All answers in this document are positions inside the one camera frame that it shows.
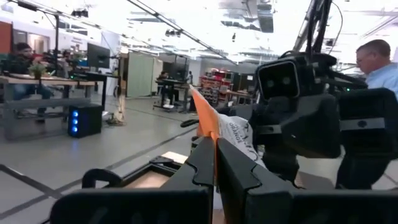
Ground black overhead rig mast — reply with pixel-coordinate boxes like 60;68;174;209
305;0;333;58

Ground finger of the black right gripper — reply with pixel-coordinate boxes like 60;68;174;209
264;151;300;184

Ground black computer tower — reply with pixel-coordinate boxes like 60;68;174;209
67;103;103;139

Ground orange wall panel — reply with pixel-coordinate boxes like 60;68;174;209
0;21;14;54

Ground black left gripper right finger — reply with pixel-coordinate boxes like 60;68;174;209
216;138;398;224

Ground black frame hook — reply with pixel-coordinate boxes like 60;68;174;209
81;167;123;190

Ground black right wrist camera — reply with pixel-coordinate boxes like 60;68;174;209
256;55;315;101

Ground white orange Tazo tea packet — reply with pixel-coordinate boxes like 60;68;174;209
188;84;269;170

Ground wooden office desk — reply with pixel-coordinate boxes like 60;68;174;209
0;73;96;141

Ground black standing desk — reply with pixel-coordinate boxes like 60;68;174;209
153;78;191;110

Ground small potted plant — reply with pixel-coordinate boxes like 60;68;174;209
27;61;48;80

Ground pale green partition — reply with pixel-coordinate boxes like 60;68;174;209
126;51;164;99

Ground red storage shelves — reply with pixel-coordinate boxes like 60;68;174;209
198;68;239;108

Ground black metal table frame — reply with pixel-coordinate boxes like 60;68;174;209
121;151;215;190

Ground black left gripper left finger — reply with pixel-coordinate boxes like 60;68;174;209
49;136;216;224

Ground black computer monitor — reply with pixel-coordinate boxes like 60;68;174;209
86;42;111;70

